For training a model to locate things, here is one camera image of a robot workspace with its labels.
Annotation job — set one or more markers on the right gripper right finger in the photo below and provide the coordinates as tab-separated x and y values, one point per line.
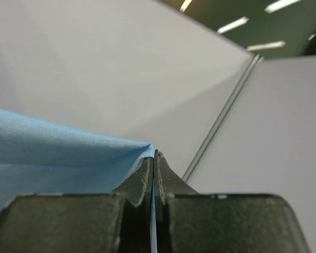
187	221

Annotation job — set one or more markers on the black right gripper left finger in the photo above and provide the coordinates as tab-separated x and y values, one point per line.
119	221

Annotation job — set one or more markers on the light blue long sleeve shirt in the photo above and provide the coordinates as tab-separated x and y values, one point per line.
38	157

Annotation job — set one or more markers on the left aluminium frame post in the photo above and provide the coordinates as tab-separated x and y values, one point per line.
221	117

